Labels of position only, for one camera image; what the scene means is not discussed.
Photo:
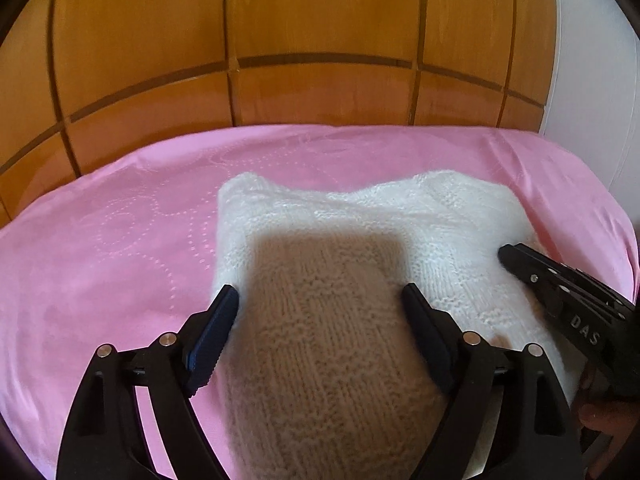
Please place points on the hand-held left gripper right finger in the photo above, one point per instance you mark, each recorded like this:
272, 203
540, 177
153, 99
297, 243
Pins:
429, 340

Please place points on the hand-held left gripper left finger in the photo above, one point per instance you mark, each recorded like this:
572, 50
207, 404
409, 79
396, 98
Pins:
215, 340

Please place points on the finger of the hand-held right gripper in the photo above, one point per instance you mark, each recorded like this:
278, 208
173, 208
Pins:
525, 265

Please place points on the white knitted sweater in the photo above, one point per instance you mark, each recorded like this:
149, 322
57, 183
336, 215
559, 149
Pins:
320, 310

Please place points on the person's right hand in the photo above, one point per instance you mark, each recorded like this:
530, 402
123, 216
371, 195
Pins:
600, 417

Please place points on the pink bed sheet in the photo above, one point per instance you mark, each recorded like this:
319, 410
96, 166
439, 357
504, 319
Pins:
115, 240

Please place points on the wooden panelled headboard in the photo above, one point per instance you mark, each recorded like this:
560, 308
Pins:
300, 25

